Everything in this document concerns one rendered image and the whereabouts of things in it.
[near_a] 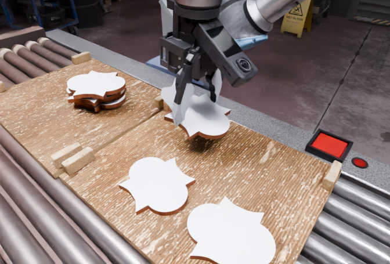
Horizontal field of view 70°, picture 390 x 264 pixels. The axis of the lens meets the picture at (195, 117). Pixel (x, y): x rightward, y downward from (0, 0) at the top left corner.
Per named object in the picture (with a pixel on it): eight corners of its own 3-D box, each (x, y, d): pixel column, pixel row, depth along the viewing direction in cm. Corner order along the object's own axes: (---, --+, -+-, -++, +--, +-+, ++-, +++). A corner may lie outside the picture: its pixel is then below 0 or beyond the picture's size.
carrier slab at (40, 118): (92, 61, 96) (91, 57, 95) (179, 103, 75) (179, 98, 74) (-22, 103, 75) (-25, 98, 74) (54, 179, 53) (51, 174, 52)
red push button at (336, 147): (319, 136, 64) (320, 132, 64) (346, 148, 61) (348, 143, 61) (309, 150, 61) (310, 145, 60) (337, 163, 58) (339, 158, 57)
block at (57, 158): (80, 149, 58) (76, 140, 56) (85, 154, 57) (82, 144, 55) (52, 166, 54) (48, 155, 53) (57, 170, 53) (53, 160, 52)
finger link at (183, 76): (184, 100, 51) (200, 55, 48) (191, 104, 50) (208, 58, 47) (166, 101, 47) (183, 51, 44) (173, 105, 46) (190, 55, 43)
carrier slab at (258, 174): (181, 102, 75) (181, 98, 74) (339, 175, 54) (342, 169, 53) (60, 181, 53) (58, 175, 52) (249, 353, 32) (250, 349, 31)
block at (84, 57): (89, 58, 95) (86, 50, 93) (91, 60, 94) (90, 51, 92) (72, 64, 91) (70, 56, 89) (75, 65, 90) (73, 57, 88)
